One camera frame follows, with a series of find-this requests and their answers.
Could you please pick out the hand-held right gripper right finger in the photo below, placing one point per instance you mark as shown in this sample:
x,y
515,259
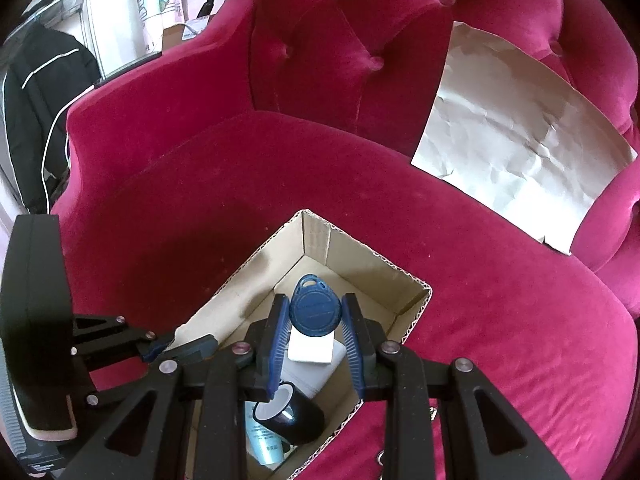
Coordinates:
x,y
355,350

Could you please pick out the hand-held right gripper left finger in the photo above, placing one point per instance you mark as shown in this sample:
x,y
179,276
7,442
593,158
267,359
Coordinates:
x,y
277,345

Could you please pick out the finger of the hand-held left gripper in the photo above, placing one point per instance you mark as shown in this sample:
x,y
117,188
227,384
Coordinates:
x,y
195,349
155,349

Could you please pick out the small white charger plug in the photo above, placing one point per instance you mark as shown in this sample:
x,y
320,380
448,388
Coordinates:
x,y
310,350

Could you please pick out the large white charger plug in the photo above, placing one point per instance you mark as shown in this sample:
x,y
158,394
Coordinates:
x,y
312,377

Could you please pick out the blue key fob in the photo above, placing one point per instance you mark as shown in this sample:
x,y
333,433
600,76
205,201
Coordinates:
x,y
315,310

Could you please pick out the dark blue tape roll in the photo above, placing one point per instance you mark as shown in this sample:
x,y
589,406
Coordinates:
x,y
300,420

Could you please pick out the cardboard box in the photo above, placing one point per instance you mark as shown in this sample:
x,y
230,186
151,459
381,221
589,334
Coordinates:
x,y
360,270

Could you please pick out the light blue tube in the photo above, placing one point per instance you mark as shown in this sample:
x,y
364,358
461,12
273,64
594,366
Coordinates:
x,y
265,445

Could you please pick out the red velvet tufted armchair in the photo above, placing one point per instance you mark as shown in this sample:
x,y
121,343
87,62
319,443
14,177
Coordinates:
x,y
450,335

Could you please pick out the black jacket with white stripe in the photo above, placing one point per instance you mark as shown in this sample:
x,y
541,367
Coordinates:
x,y
40,110

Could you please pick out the crumpled white paper sheet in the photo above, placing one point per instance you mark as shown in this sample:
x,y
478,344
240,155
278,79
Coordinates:
x,y
525,150

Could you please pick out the small brown cardboard carton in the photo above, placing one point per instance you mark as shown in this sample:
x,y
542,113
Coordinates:
x,y
172,35

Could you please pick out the cartoon print curtain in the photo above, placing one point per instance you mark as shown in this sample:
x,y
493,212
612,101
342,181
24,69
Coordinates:
x,y
160,5

